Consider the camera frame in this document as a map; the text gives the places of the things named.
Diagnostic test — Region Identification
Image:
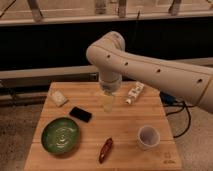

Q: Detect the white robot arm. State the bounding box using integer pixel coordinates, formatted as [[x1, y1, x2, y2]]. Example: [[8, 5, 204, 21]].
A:
[[86, 31, 213, 114]]

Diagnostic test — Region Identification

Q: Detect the black smartphone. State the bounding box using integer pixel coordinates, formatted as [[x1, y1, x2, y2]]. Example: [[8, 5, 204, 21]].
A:
[[69, 107, 92, 122]]

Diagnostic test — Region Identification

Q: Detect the white plastic bottle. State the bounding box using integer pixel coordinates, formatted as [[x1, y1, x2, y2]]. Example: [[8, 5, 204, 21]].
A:
[[125, 82, 144, 104]]

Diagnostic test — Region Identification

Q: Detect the wooden board table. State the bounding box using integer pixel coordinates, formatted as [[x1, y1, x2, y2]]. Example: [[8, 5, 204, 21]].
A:
[[24, 82, 182, 171]]

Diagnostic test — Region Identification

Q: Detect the dark red chili pepper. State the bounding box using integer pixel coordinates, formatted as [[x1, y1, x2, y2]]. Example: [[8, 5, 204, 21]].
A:
[[99, 138, 113, 163]]

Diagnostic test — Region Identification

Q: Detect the white sponge block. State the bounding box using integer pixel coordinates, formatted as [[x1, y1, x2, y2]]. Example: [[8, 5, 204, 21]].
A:
[[50, 91, 68, 107]]

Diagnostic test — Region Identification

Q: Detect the white paper cup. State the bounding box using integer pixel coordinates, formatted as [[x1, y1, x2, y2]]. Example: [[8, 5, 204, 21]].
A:
[[137, 125, 160, 150]]

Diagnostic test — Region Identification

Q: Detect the green ceramic bowl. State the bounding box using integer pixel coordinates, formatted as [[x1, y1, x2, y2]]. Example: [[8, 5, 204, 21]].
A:
[[41, 117, 80, 155]]

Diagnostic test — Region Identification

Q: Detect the black power cable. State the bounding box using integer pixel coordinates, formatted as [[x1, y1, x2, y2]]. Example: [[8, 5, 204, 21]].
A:
[[163, 98, 193, 139]]

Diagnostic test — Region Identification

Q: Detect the black hanging cable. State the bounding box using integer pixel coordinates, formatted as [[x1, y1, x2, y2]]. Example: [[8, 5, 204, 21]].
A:
[[129, 9, 142, 56]]

